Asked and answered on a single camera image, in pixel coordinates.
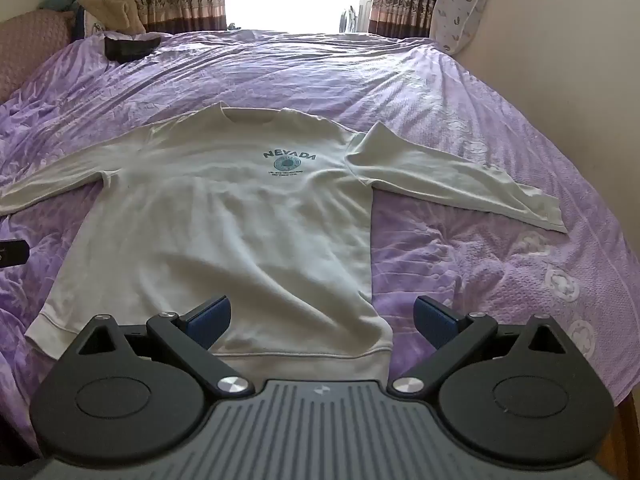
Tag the white printed sweatshirt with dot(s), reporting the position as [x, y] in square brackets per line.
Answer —
[240, 240]

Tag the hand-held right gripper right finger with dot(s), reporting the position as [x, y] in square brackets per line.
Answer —
[431, 318]

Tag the white patterned pillow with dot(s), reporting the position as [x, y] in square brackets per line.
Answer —
[457, 12]

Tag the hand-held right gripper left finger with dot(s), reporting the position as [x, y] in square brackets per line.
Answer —
[211, 323]

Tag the pink quilted blanket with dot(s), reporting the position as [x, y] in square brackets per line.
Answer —
[30, 45]

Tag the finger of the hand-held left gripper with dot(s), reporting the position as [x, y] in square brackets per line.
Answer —
[12, 254]

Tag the black pouch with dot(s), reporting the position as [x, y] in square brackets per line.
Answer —
[131, 47]

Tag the purple bedspread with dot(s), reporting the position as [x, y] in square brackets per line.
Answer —
[450, 90]

